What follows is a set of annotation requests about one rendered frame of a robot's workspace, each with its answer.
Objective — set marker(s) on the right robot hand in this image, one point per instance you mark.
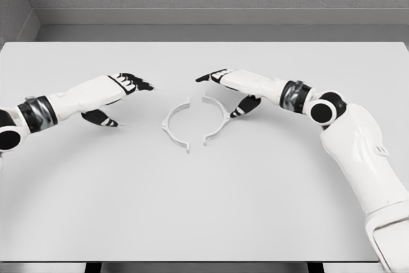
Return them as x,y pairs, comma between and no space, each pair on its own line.
238,81

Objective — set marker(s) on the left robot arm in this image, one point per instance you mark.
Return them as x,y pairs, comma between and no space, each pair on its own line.
35,116

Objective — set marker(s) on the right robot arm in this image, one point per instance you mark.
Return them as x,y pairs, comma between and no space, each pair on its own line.
351,145

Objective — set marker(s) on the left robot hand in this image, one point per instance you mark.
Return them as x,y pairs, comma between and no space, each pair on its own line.
102,89

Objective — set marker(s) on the white pipe clamp half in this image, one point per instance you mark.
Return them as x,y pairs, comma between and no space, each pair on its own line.
219,118
174,124

